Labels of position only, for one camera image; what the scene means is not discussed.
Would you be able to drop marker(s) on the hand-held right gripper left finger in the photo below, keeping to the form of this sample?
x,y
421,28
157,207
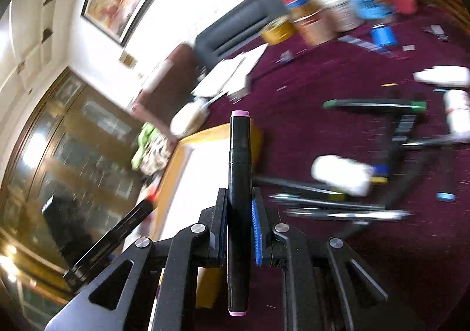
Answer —
x,y
220,235

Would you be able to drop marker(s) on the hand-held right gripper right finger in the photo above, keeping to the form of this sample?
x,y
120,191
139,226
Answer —
x,y
257,235

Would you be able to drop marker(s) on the yellow cardboard box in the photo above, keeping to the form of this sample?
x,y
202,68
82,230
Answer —
x,y
183,184

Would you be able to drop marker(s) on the black marker with pink caps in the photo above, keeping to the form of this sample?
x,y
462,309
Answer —
x,y
239,169

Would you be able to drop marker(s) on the black marker with red cap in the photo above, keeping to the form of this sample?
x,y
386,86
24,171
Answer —
x,y
114,239

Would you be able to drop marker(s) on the black marker with green caps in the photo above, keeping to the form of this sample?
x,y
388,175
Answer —
x,y
374,105

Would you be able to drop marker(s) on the silver pen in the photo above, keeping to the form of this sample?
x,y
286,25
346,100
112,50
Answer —
x,y
349,214

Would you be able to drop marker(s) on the white bottle with blue cap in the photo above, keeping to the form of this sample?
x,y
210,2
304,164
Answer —
x,y
341,174

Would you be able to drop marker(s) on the green patterned cloth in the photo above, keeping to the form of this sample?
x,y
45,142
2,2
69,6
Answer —
x,y
150,149

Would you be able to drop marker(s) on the white round bowl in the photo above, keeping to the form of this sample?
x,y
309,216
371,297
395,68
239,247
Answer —
x,y
187,118

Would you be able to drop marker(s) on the wooden glass-door cabinet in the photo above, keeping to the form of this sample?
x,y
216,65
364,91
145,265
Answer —
x,y
73,169

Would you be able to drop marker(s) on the white foam sheets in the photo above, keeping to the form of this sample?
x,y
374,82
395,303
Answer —
x,y
229,72

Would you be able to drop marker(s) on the brown armchair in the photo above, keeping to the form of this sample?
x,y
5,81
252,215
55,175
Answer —
x,y
172,74

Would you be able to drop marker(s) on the black marker with teal cap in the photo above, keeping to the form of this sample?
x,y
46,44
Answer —
x,y
446,184

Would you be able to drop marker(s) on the grey sofa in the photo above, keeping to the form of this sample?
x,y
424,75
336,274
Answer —
x,y
235,26

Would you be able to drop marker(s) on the clear jar with brown contents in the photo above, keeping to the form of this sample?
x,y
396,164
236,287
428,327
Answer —
x,y
314,26

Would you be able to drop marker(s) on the blue battery pack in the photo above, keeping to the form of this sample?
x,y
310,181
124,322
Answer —
x,y
383,35

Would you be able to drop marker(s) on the white plastic tub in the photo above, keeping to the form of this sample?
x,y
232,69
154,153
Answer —
x,y
339,4

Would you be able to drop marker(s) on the brass wall switch plate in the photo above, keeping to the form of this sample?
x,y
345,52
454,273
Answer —
x,y
126,60

